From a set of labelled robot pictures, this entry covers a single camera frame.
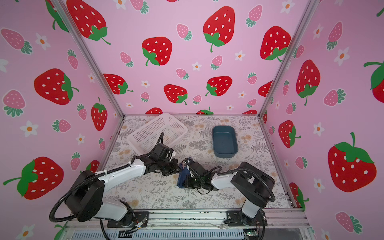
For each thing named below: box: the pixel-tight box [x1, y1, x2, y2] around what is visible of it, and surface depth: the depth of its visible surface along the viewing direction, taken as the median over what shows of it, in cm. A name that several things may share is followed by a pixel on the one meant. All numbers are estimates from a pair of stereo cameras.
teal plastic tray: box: [212, 125, 239, 158], surface depth 106 cm
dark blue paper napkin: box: [177, 159, 191, 189], surface depth 86 cm
